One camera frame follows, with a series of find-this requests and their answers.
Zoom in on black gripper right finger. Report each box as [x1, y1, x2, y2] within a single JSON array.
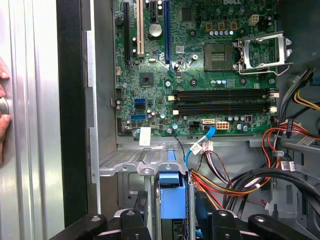
[[195, 191, 320, 240]]

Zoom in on green motherboard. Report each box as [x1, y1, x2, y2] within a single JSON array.
[[113, 0, 280, 137]]

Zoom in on blue SATA wire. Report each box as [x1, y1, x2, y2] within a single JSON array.
[[185, 125, 216, 169]]

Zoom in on locking lever wire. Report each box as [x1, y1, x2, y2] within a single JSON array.
[[236, 39, 294, 76]]

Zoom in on long black expansion slot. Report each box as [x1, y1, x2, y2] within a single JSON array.
[[123, 1, 133, 65]]

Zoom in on black RAM slot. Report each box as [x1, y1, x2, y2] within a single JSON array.
[[168, 94, 280, 101], [172, 88, 274, 95], [172, 108, 277, 116], [172, 102, 277, 109]]

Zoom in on yellow black power cable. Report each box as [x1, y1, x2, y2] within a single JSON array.
[[278, 67, 320, 113]]

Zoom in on person's bare hand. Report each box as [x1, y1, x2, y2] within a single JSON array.
[[0, 56, 12, 166]]

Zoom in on white expansion slot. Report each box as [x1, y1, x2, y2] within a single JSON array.
[[136, 0, 146, 58]]

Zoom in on long blue expansion slot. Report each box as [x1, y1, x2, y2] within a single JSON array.
[[163, 0, 176, 75]]

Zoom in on white paper tag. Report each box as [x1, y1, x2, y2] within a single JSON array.
[[138, 126, 152, 147]]

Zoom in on black square chipset chip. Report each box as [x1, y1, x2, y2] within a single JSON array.
[[139, 71, 154, 88]]

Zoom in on silver socket cover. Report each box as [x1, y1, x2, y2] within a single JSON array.
[[234, 30, 294, 74]]

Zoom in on silver coin cell battery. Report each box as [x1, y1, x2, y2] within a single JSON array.
[[148, 22, 164, 39]]

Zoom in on thick black cable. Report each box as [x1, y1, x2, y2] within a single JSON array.
[[224, 166, 320, 214]]

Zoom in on grey metal disk bay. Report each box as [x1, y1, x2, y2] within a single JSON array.
[[98, 147, 196, 240]]

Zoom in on CPU socket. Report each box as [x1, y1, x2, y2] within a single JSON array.
[[203, 42, 234, 73]]

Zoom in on orange red disk power wire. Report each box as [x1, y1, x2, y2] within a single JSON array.
[[189, 169, 273, 210]]

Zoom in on black PC case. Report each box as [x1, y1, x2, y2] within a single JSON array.
[[56, 0, 320, 240]]

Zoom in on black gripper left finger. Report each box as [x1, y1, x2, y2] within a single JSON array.
[[48, 190, 152, 240]]

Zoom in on grey power supply unit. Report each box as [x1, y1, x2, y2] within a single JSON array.
[[274, 0, 320, 73]]

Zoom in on small round handheld tool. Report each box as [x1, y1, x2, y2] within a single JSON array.
[[0, 96, 10, 116]]

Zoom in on red orange wire bundle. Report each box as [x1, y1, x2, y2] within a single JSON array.
[[261, 119, 320, 176]]

